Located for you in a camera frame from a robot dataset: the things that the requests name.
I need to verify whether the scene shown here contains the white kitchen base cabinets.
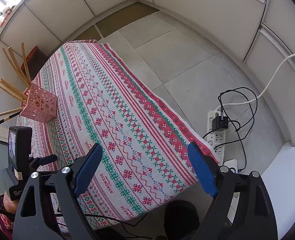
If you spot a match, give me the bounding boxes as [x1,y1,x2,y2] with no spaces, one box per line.
[0,0,295,145]

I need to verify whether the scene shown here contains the person left hand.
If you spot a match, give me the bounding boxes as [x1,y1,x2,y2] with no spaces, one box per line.
[3,191,19,214]

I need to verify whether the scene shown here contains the white power strip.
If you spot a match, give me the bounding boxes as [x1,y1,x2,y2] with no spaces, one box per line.
[205,111,226,165]

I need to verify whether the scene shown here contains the black trousered knee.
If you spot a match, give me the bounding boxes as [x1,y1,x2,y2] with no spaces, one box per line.
[164,200,200,239]

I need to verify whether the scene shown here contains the patterned red green tablecloth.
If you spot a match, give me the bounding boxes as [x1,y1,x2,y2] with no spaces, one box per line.
[17,41,218,229]

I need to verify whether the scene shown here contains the black plug adapter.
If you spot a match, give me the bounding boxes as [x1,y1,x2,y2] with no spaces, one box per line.
[211,112,229,132]

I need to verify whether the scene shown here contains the pink perforated utensil holder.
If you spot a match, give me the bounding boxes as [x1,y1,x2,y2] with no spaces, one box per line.
[20,83,58,124]

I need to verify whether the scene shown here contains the red rimmed brown trash bin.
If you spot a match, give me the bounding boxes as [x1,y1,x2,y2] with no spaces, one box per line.
[25,46,49,81]

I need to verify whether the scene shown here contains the olive floor mat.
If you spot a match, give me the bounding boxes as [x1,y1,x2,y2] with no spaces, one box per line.
[74,2,158,41]

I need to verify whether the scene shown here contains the black thin cable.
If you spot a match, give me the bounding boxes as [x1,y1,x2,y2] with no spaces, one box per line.
[202,87,259,173]

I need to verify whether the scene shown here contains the white power cable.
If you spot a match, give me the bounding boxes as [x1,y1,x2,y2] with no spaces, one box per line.
[213,48,295,113]

